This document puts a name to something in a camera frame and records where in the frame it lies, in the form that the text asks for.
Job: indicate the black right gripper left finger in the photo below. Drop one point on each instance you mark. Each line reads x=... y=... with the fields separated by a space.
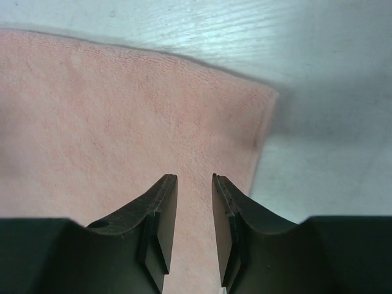
x=148 y=222

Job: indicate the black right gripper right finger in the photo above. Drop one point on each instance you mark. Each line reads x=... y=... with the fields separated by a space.
x=234 y=213

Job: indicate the pink towel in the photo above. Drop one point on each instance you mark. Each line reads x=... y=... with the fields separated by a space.
x=86 y=128

